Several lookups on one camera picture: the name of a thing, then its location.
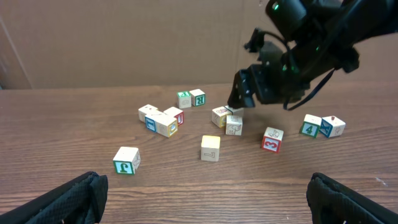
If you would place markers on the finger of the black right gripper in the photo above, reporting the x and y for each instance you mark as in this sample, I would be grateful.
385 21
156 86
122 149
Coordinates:
242 90

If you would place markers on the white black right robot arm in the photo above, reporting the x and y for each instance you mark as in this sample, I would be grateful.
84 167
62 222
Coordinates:
315 39

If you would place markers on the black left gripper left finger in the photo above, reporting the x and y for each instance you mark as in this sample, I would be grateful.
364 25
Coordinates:
81 200

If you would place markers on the wooden block red U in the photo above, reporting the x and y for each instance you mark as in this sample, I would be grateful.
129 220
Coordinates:
176 113

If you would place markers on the wooden block green R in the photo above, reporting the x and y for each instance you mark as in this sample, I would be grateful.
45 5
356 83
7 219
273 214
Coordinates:
198 97

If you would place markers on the wooden block blue T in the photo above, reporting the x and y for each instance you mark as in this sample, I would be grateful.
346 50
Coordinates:
152 118

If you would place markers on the wooden block red 3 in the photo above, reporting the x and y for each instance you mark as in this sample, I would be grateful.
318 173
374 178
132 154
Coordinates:
272 139

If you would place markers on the yellow-top wooden block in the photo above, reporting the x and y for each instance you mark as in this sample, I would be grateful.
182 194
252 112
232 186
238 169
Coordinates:
210 148

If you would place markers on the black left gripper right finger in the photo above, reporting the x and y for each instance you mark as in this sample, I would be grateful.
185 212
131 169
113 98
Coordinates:
333 202

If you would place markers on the green-top wooden block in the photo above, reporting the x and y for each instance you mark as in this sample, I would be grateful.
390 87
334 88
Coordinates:
184 99

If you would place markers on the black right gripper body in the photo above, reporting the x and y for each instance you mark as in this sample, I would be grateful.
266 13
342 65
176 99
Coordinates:
276 77

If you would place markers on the wooden block blue X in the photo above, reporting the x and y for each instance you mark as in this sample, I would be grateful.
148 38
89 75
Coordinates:
331 126

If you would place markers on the wooden block green J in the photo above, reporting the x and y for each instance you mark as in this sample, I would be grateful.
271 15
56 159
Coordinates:
127 160

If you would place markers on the wooden block yellow red drawing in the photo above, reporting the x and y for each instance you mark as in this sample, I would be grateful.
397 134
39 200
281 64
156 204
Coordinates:
219 115

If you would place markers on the wooden block far left cluster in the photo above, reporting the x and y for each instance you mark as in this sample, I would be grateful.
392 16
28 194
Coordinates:
147 109

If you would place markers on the wooden block elephant drawing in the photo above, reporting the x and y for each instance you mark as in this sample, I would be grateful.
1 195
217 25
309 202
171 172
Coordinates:
234 125

